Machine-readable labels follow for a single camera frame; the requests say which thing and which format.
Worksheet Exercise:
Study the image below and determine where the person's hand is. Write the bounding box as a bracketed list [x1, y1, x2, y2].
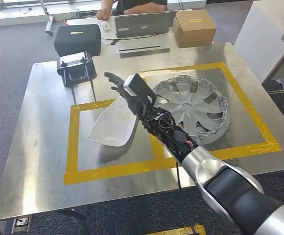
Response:
[96, 8, 111, 21]

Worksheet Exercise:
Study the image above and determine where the black carry case yellow label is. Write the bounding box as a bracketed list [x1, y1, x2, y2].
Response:
[54, 23, 102, 57]

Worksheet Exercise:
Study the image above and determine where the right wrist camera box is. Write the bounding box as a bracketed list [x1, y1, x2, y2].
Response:
[123, 73, 157, 107]

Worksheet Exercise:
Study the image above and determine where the white desk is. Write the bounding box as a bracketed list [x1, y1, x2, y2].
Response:
[66, 14, 214, 56]

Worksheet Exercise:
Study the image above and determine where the cardboard box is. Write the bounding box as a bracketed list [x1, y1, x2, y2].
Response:
[172, 9, 217, 48]

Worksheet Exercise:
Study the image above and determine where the grey laptop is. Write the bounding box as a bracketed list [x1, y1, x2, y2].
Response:
[114, 10, 177, 39]

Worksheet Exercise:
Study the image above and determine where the steel workbench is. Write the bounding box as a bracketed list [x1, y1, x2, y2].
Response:
[0, 42, 284, 221]

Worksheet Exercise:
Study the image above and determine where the grey metal bar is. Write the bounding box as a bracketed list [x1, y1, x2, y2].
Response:
[116, 45, 171, 58]

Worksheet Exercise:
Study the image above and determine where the person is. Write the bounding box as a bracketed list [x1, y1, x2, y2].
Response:
[96, 0, 168, 21]

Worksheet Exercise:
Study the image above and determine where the yellow tape square on steel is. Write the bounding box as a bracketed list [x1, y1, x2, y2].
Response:
[63, 61, 282, 186]

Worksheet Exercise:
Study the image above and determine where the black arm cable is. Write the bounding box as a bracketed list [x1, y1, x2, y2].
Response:
[176, 161, 196, 235]

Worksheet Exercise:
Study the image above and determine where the black remote controller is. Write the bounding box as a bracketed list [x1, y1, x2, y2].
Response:
[57, 51, 97, 105]

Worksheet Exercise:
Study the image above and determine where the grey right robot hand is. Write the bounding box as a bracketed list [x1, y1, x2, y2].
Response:
[104, 71, 145, 116]

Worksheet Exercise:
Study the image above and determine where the yellow floor tape square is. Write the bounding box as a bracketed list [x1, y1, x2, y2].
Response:
[144, 224, 206, 235]

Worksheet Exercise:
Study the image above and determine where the grey round metal part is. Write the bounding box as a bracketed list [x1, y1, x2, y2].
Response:
[153, 75, 231, 146]

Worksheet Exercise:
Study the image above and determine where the white plastic shell part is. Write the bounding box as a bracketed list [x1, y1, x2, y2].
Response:
[87, 95, 140, 147]

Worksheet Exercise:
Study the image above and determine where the white table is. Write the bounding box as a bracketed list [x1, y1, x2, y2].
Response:
[233, 0, 284, 83]

